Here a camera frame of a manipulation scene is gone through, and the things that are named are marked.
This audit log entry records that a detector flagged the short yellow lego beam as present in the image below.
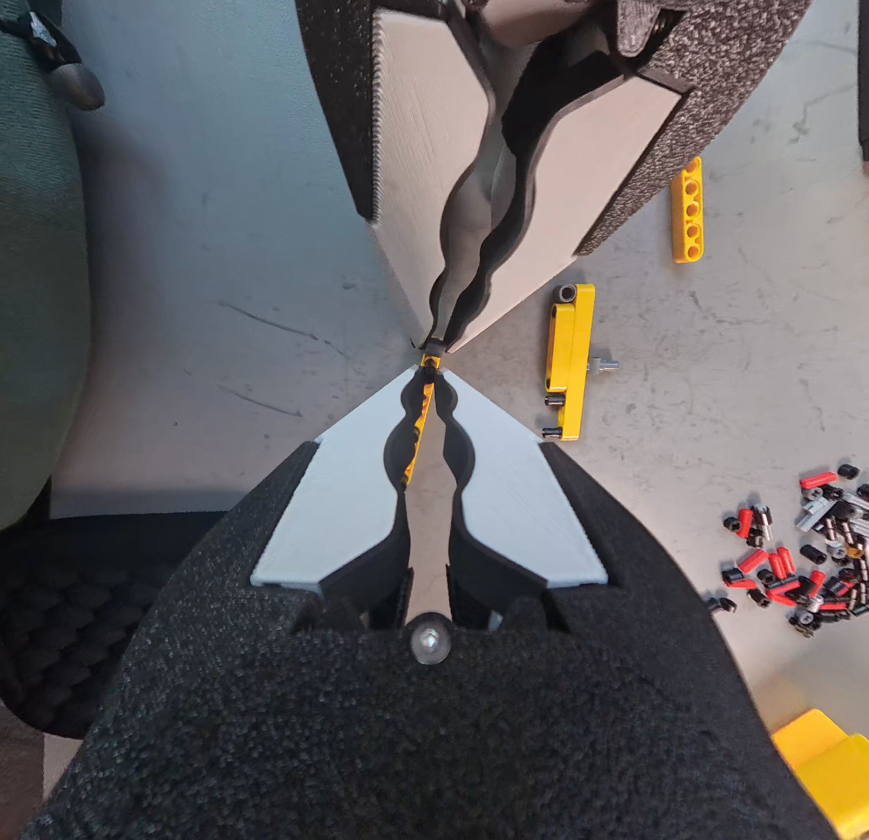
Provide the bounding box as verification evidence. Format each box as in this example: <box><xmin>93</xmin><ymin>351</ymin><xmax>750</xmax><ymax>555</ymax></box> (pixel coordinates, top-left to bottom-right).
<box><xmin>670</xmin><ymin>156</ymin><xmax>705</xmax><ymax>265</ymax></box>

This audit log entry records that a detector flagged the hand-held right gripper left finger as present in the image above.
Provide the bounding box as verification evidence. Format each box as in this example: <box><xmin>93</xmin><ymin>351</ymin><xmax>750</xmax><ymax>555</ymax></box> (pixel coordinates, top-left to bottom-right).
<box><xmin>250</xmin><ymin>367</ymin><xmax>420</xmax><ymax>595</ymax></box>

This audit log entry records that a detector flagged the yellow plastic bin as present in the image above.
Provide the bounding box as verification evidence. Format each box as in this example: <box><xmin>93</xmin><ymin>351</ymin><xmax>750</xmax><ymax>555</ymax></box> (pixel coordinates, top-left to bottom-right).
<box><xmin>770</xmin><ymin>707</ymin><xmax>869</xmax><ymax>840</ymax></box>

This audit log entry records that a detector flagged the pile of small lego pieces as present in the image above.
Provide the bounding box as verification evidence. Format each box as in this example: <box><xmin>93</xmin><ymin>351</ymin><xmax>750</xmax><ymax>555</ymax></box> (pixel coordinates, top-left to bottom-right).
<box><xmin>721</xmin><ymin>463</ymin><xmax>869</xmax><ymax>639</ymax></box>

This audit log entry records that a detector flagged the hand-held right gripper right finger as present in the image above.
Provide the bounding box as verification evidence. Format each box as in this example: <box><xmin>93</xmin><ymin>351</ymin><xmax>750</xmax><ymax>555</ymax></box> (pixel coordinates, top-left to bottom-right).
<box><xmin>434</xmin><ymin>368</ymin><xmax>610</xmax><ymax>590</ymax></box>

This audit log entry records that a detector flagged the yellow lego beam assembly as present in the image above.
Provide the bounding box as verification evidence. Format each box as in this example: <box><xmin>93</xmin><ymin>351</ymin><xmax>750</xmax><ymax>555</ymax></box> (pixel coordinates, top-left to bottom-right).
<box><xmin>542</xmin><ymin>284</ymin><xmax>620</xmax><ymax>442</ymax></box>

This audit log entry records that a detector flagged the long yellow lego beam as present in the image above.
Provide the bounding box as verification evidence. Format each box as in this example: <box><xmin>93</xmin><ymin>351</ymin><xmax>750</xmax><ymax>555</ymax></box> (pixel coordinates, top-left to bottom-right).
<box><xmin>404</xmin><ymin>351</ymin><xmax>439</xmax><ymax>488</ymax></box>

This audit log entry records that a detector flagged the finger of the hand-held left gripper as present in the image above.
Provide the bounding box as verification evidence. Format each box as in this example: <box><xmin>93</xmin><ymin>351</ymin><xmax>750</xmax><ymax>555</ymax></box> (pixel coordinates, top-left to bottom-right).
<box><xmin>440</xmin><ymin>36</ymin><xmax>685</xmax><ymax>354</ymax></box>
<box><xmin>370</xmin><ymin>7</ymin><xmax>497</xmax><ymax>344</ymax></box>

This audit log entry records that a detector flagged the black wired earphone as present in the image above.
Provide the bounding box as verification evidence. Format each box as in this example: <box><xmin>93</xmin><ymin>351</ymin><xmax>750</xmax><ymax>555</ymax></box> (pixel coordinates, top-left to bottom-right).
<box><xmin>0</xmin><ymin>9</ymin><xmax>106</xmax><ymax>111</ymax></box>

